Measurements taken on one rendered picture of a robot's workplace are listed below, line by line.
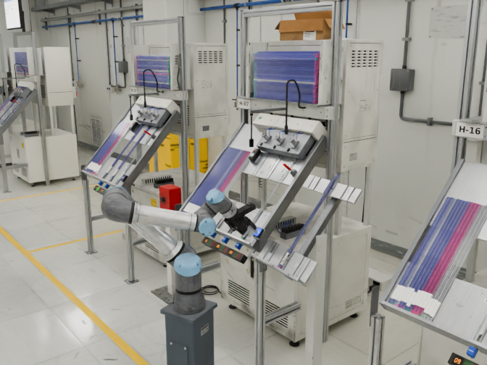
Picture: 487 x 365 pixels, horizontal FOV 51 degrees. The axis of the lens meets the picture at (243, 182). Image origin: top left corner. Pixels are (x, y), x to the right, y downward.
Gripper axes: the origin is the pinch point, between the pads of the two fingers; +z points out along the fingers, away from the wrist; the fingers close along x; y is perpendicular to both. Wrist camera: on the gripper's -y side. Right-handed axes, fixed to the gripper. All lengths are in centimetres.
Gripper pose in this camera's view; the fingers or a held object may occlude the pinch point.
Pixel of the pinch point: (256, 230)
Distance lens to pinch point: 252.8
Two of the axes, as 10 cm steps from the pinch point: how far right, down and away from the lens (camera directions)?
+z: 5.5, 5.7, 6.1
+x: 6.3, 1.9, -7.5
